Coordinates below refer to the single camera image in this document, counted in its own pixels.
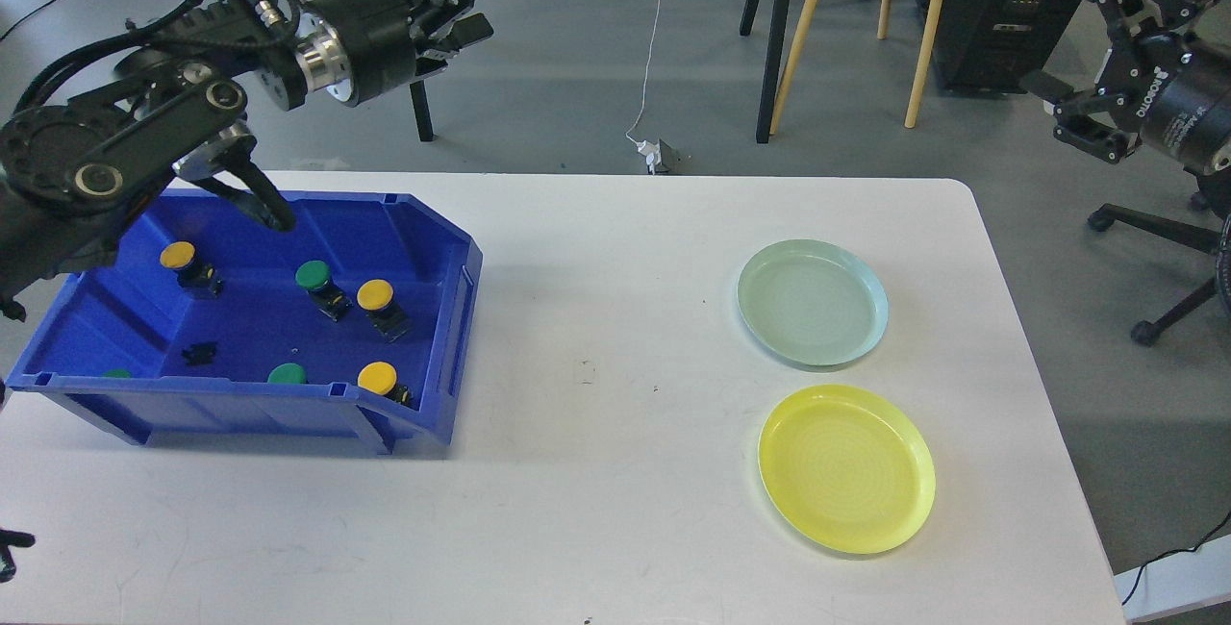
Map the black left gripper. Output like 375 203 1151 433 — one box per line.
295 0 495 107

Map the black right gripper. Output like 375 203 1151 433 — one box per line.
1019 0 1230 175

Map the yellow button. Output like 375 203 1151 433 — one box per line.
159 240 225 299
356 360 417 410
356 278 412 343

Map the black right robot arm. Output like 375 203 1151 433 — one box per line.
1020 0 1230 221

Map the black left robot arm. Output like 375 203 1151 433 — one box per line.
1 0 492 321

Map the light green plate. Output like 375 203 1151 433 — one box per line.
736 237 890 369

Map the yellow plate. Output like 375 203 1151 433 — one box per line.
757 384 937 556

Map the black office chair base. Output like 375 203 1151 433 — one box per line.
1088 189 1224 347

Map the wooden leg right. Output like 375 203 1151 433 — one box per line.
876 0 944 129

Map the wooden leg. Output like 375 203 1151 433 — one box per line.
876 0 944 129
768 0 819 137

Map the white power adapter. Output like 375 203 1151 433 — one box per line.
635 139 683 175

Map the wooden leg left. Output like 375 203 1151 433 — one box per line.
768 0 819 137

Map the black stand leg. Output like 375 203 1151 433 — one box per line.
739 0 792 144

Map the blue plastic storage bin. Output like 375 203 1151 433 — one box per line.
6 188 483 454

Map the small black part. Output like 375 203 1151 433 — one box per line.
181 341 218 367

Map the white cable on floor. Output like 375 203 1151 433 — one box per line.
625 0 672 155

